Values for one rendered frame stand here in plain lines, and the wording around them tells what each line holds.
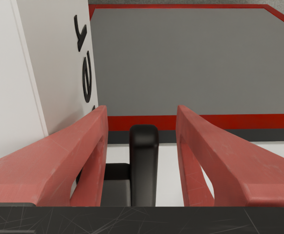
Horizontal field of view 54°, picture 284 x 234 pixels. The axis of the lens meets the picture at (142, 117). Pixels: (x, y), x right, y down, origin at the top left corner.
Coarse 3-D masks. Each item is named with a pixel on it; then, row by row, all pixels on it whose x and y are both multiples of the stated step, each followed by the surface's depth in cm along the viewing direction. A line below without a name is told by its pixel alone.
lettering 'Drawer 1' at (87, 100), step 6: (78, 30) 13; (84, 30) 15; (78, 36) 13; (84, 36) 15; (78, 42) 13; (78, 48) 13; (84, 60) 15; (84, 66) 15; (90, 66) 17; (84, 72) 15; (90, 72) 17; (84, 78) 15; (90, 78) 17; (84, 84) 15; (90, 84) 17; (84, 90) 15; (90, 90) 17; (84, 96) 15; (90, 96) 17
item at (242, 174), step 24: (192, 120) 10; (192, 144) 10; (216, 144) 8; (240, 144) 8; (192, 168) 11; (216, 168) 7; (240, 168) 6; (264, 168) 6; (192, 192) 11; (216, 192) 7; (240, 192) 5; (264, 192) 5
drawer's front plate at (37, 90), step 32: (0, 0) 6; (32, 0) 7; (64, 0) 11; (0, 32) 7; (32, 32) 7; (64, 32) 11; (0, 64) 7; (32, 64) 7; (64, 64) 11; (0, 96) 8; (32, 96) 8; (64, 96) 11; (96, 96) 20; (0, 128) 8; (32, 128) 8; (64, 128) 10
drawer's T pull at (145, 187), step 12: (132, 132) 11; (144, 132) 11; (156, 132) 11; (132, 144) 11; (144, 144) 11; (156, 144) 11; (132, 156) 11; (144, 156) 11; (156, 156) 11; (108, 168) 13; (120, 168) 13; (132, 168) 12; (144, 168) 12; (156, 168) 12; (108, 180) 12; (120, 180) 12; (132, 180) 12; (144, 180) 12; (156, 180) 12; (108, 192) 13; (120, 192) 13; (132, 192) 13; (144, 192) 12; (108, 204) 13; (120, 204) 13; (132, 204) 13; (144, 204) 13
